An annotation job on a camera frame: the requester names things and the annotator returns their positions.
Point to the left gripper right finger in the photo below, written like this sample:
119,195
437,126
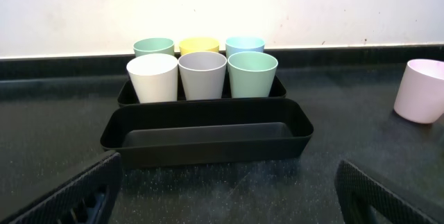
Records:
367,196

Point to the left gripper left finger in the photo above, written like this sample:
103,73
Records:
69,196

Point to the pink cup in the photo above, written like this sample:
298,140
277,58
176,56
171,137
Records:
418,94

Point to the black tray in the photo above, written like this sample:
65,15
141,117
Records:
127,95
208,154

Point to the white cup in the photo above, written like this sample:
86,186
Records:
154,82

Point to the green cup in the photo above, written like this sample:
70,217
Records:
251,80
152,46

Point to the grey cup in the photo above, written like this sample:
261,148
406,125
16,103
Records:
203,82

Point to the blue cup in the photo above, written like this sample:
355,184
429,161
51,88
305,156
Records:
244,45

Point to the yellow cup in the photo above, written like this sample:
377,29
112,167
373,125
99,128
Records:
198,45

